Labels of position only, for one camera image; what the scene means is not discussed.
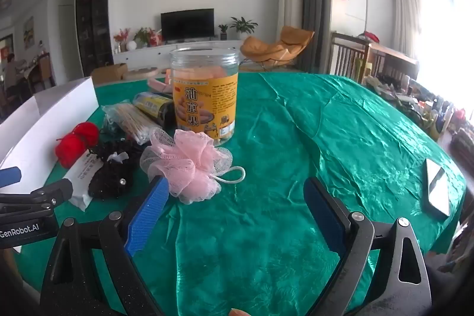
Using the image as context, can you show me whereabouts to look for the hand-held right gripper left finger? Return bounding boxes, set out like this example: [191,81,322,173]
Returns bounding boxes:
[40,175,170,316]

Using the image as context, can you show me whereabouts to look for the green satin tablecloth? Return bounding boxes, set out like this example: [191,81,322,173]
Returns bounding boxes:
[15,71,467,316]

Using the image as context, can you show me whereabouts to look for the red yarn skein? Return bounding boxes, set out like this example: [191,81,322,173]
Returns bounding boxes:
[55,123,100,169]

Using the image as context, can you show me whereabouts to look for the white paper packet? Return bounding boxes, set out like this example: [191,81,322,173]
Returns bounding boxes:
[61,149,102,211]

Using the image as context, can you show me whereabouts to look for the flat screen television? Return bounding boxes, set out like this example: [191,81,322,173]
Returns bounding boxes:
[160,8,215,41]

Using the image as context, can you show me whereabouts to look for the potted plant with red wrap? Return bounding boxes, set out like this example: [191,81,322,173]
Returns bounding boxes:
[132,27,164,47]

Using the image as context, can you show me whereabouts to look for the low wooden stool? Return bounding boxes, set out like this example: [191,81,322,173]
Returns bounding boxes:
[126,66,161,80]

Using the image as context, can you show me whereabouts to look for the white sheer curtain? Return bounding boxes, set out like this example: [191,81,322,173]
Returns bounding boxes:
[392,0,430,59]

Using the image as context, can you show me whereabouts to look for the glossy smartphone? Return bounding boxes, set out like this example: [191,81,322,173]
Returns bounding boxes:
[423,158,450,216]

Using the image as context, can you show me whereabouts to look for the white cardboard box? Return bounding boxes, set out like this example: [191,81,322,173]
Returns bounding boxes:
[0,76,100,187]

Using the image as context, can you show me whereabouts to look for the red flower bouquet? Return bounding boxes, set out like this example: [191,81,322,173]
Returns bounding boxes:
[113,28,131,53]

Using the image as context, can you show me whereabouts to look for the pink plastic packet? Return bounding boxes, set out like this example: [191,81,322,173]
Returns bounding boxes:
[147,77,174,93]

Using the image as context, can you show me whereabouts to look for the dark display cabinet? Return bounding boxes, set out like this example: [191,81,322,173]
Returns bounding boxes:
[76,0,113,77]

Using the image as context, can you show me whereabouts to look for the white door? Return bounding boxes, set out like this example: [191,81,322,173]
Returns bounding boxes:
[58,4,84,80]

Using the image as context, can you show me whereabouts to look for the clear plastic snack jar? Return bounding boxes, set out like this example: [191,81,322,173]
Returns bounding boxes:
[169,48,239,147]

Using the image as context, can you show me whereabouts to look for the brown cardboard box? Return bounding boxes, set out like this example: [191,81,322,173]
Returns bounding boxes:
[91,63,128,85]

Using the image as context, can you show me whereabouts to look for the large leafy potted plant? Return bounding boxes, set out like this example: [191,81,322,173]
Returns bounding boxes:
[230,17,259,40]

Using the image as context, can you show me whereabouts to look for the pile of assorted clutter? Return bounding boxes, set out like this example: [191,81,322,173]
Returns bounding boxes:
[365,73,474,172]

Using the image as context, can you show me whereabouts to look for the white standing air conditioner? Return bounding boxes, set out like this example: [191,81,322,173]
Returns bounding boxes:
[278,0,303,43]

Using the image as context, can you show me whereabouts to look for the dark bag roll yellow label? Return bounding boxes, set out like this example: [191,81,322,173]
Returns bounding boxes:
[132,92,176,129]

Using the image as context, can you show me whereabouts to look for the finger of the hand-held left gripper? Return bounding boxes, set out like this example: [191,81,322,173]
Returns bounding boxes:
[0,167,22,188]
[0,178,73,216]

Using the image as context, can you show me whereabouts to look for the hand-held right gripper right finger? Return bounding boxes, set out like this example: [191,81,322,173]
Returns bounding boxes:
[303,177,434,316]

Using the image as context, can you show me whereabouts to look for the pink mesh bath pouf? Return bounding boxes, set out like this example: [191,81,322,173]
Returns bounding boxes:
[140,128,246,205]

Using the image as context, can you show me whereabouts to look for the framed wall picture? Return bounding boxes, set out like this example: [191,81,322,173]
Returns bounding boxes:
[23,17,35,49]

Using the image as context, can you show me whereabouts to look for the white television cabinet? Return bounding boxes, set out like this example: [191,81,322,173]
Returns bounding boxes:
[113,39,247,65]

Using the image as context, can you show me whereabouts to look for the cotton swab packet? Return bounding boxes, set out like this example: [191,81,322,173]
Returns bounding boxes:
[102,102,164,145]

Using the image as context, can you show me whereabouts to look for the dark wooden chair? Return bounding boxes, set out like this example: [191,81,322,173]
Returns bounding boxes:
[329,32,419,83]

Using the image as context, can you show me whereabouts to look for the black knit scrunchie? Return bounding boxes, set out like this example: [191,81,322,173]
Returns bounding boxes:
[87,140,143,200]

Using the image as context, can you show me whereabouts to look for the orange lounge chair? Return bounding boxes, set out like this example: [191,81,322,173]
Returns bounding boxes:
[240,26,315,71]

